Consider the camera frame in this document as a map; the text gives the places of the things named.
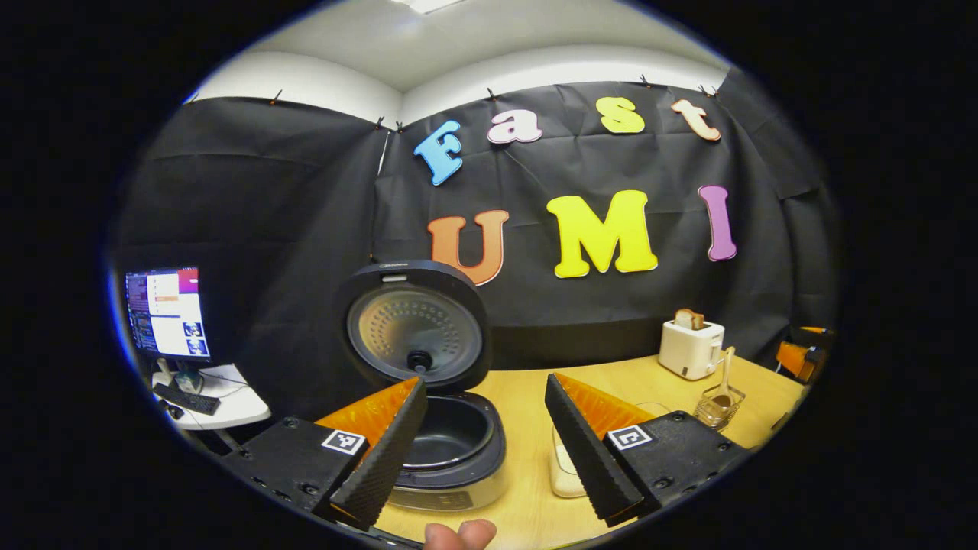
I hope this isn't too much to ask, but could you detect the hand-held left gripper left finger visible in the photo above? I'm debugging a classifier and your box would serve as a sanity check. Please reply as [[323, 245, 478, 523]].
[[222, 376, 429, 532]]

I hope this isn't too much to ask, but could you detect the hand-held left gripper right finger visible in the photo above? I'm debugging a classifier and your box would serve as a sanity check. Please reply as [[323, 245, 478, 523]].
[[544, 372, 753, 528]]

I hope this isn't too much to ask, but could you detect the wire chopstick holder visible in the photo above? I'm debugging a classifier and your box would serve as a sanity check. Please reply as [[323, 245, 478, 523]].
[[694, 383, 746, 430]]

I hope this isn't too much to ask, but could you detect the black silver rice cooker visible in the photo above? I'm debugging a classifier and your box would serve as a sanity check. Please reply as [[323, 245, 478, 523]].
[[334, 260, 509, 513]]

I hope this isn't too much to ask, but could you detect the white toaster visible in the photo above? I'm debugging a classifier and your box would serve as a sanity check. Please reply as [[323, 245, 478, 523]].
[[659, 319, 725, 381]]

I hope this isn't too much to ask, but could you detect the white side table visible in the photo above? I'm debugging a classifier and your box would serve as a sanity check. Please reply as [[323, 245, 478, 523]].
[[149, 364, 272, 431]]

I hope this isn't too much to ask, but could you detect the black keyboard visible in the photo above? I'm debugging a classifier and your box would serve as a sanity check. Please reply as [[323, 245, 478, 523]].
[[151, 382, 222, 416]]

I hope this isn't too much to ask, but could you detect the black backdrop cloth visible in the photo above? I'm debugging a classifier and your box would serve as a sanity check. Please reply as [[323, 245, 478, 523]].
[[111, 69, 841, 425]]

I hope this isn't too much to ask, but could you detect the computer monitor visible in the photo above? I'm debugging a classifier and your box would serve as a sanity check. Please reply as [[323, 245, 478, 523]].
[[125, 267, 212, 364]]

